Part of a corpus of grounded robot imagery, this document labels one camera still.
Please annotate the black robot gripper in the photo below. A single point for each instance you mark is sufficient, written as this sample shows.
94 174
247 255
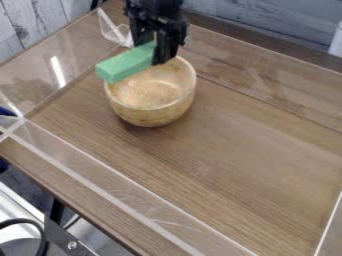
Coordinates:
158 17

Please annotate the green rectangular block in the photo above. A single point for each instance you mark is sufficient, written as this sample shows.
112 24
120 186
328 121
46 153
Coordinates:
126 64

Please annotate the light wooden bowl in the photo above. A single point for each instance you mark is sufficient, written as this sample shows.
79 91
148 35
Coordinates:
157 96

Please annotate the black table leg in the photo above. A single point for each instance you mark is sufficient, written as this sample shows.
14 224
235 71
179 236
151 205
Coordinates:
56 211

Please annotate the clear acrylic tray enclosure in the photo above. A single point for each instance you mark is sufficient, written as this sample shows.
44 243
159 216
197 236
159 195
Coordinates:
239 180

